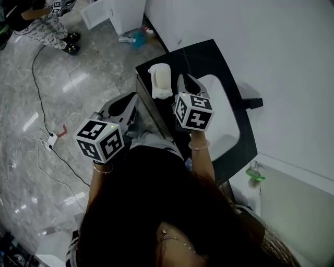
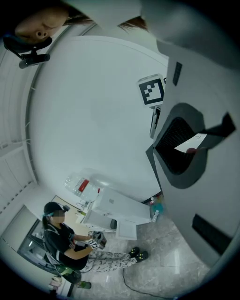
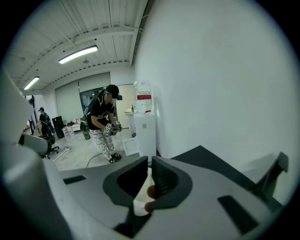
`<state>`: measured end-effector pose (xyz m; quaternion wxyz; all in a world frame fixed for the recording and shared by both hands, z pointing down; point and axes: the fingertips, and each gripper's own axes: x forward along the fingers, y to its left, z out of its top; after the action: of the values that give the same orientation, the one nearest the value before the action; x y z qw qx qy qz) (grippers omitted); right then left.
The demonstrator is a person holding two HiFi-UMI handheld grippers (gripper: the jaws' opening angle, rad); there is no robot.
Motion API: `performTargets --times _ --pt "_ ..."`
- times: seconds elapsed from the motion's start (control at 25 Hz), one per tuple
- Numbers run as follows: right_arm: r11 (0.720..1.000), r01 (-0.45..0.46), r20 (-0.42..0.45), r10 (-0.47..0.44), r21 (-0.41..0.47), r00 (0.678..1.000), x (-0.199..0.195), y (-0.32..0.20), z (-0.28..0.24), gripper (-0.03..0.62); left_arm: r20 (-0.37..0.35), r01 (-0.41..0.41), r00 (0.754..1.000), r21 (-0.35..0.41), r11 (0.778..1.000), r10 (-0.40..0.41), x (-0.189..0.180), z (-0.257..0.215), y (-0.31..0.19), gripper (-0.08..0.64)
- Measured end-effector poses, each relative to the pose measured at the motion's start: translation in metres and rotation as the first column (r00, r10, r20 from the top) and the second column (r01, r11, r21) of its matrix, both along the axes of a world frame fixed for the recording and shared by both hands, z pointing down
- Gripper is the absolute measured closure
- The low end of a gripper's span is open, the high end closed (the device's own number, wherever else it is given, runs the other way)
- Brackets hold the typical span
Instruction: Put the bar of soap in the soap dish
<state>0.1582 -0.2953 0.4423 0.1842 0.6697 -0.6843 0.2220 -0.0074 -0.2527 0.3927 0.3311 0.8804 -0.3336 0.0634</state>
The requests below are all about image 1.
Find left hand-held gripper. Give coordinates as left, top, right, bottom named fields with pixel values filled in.
left=74, top=91, right=139, bottom=164

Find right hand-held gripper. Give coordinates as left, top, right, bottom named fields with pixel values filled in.
left=172, top=74, right=215, bottom=132

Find white soap dish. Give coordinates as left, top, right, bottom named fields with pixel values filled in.
left=147, top=62, right=173, bottom=100

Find person's right forearm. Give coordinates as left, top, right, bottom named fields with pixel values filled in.
left=189, top=130, right=217, bottom=184

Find person's left forearm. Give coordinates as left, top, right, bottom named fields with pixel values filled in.
left=88, top=161, right=113, bottom=207

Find white sink basin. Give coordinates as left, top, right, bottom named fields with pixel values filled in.
left=200, top=74, right=241, bottom=162

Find person's grey trousers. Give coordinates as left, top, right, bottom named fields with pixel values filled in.
left=127, top=131, right=184, bottom=160

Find person's black top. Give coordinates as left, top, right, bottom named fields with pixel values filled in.
left=114, top=145, right=193, bottom=199

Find black faucet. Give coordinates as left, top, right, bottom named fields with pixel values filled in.
left=240, top=97, right=264, bottom=110

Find white cabinet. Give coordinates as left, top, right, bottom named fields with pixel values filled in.
left=80, top=0, right=147, bottom=37

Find dark cluttered shelf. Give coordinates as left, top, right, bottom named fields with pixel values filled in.
left=0, top=229, right=40, bottom=267

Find thin metal bracelet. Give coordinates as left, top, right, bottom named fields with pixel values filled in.
left=92, top=162, right=114, bottom=175

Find pale bangle bracelet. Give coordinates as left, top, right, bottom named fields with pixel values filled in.
left=188, top=139, right=211, bottom=152

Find white cable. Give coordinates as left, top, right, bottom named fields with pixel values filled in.
left=3, top=129, right=87, bottom=215

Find white power strip with cable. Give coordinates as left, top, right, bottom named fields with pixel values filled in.
left=31, top=45, right=91, bottom=188

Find thin chain necklace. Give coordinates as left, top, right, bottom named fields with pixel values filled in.
left=158, top=228, right=197, bottom=254

